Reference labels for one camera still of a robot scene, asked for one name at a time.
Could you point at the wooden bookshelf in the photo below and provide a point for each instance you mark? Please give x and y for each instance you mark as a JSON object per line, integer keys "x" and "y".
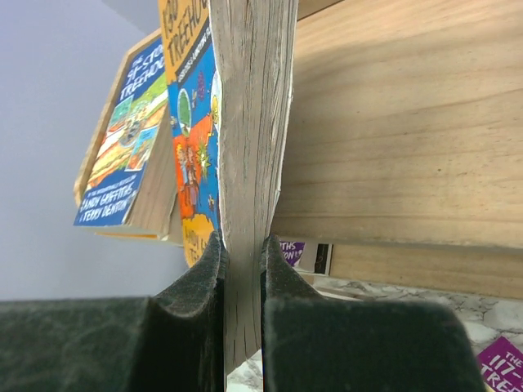
{"x": 404, "y": 146}

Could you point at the orange 39-Storey Treehouse book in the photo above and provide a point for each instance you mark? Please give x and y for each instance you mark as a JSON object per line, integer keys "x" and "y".
{"x": 172, "y": 237}

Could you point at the dark Three Days book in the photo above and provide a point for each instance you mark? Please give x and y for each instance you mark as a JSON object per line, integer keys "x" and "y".
{"x": 323, "y": 258}

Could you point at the blue 91-Storey Treehouse book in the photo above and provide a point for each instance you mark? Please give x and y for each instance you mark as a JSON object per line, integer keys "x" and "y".
{"x": 127, "y": 182}

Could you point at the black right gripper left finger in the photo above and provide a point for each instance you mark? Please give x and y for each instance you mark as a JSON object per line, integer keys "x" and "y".
{"x": 173, "y": 341}

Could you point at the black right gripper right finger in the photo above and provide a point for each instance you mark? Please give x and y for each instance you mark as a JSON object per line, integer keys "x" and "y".
{"x": 311, "y": 342}

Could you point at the purple 52-Storey Treehouse book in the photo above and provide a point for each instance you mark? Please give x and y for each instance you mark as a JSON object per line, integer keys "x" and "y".
{"x": 300, "y": 255}

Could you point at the purple green bottom book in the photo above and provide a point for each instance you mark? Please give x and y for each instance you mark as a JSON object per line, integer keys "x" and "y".
{"x": 501, "y": 366}

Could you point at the orange 130-Storey Treehouse book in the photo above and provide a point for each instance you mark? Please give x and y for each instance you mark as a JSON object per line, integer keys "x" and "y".
{"x": 229, "y": 70}

